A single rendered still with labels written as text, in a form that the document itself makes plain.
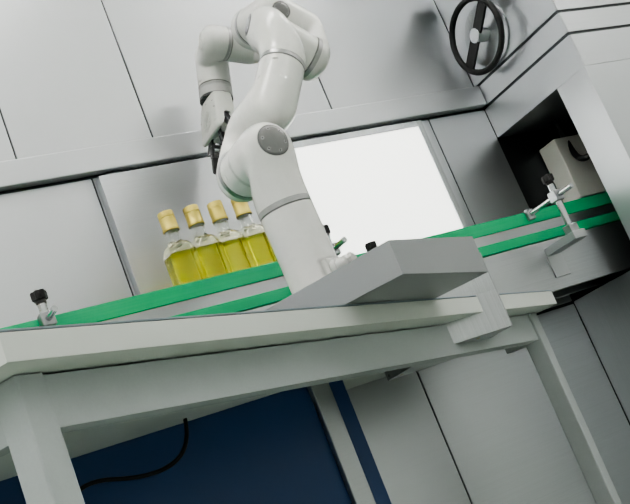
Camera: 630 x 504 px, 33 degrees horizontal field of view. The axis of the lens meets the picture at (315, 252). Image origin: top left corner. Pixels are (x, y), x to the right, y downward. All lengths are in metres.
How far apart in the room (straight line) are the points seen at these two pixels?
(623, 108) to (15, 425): 1.92
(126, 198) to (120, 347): 1.17
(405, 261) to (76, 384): 0.60
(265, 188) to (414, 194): 0.95
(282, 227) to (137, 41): 0.96
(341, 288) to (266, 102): 0.40
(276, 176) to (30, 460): 0.80
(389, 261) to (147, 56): 1.17
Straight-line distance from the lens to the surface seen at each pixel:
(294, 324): 1.46
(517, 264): 2.50
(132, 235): 2.29
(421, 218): 2.64
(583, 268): 2.62
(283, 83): 1.86
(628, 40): 2.86
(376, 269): 1.57
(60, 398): 1.15
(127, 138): 2.43
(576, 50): 2.71
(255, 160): 1.76
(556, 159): 2.97
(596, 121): 2.69
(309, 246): 1.73
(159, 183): 2.37
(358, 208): 2.56
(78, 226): 2.30
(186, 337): 1.26
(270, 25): 1.95
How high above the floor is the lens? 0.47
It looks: 14 degrees up
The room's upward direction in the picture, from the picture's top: 22 degrees counter-clockwise
